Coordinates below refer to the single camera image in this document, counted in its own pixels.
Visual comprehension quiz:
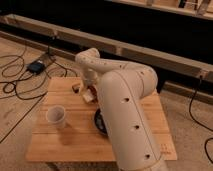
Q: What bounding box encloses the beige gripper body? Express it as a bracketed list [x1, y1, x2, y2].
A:
[81, 68, 98, 93]

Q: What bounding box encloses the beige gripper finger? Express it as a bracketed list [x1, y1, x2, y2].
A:
[83, 94, 93, 103]

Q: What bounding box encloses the dark red pepper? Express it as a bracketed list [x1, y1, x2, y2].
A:
[88, 86, 98, 102]

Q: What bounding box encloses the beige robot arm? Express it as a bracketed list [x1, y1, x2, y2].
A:
[75, 48, 169, 171]

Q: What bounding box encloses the black bowl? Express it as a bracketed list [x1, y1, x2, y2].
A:
[94, 109, 107, 136]

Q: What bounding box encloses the white plastic cup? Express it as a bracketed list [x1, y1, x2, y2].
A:
[46, 105, 66, 129]

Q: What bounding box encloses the wooden table board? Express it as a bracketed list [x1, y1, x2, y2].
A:
[25, 76, 178, 163]

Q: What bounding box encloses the black floor cable left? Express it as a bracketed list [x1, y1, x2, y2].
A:
[0, 43, 78, 144]

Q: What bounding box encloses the black floor cable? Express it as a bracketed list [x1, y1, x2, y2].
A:
[188, 75, 213, 165]
[0, 43, 78, 144]

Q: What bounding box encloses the black floor cable right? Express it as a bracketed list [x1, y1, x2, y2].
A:
[188, 75, 213, 165]

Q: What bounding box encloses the wooden frame rail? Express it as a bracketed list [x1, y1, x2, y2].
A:
[0, 14, 213, 83]

